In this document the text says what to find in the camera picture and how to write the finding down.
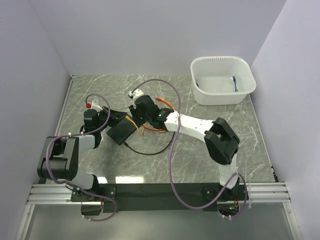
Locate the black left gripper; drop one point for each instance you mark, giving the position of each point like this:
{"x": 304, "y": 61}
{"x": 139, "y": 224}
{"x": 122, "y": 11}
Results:
{"x": 115, "y": 116}

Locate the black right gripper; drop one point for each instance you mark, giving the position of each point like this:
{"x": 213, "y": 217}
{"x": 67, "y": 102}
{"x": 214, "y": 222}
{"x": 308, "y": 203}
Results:
{"x": 134, "y": 110}

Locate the black network switch box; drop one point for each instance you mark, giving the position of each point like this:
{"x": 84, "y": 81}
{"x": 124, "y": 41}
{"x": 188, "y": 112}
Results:
{"x": 121, "y": 131}

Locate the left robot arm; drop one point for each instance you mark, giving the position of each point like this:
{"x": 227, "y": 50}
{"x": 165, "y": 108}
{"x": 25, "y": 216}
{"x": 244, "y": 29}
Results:
{"x": 59, "y": 159}

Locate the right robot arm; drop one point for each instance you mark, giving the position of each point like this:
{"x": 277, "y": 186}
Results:
{"x": 221, "y": 141}

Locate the white plastic basin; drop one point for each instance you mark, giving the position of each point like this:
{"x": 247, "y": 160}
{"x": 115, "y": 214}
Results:
{"x": 221, "y": 80}

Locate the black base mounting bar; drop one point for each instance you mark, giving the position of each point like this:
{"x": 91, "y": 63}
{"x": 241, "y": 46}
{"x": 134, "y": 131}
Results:
{"x": 160, "y": 196}

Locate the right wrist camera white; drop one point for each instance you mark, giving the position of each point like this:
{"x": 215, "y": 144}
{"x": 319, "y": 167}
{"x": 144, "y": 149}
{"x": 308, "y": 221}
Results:
{"x": 135, "y": 94}

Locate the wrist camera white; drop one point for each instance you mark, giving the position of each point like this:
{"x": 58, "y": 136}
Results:
{"x": 94, "y": 104}
{"x": 135, "y": 94}

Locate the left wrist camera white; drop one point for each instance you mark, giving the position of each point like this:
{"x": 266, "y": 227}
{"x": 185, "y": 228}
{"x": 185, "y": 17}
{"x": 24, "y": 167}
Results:
{"x": 94, "y": 104}

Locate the aluminium frame rail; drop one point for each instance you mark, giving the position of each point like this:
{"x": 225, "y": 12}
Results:
{"x": 58, "y": 194}

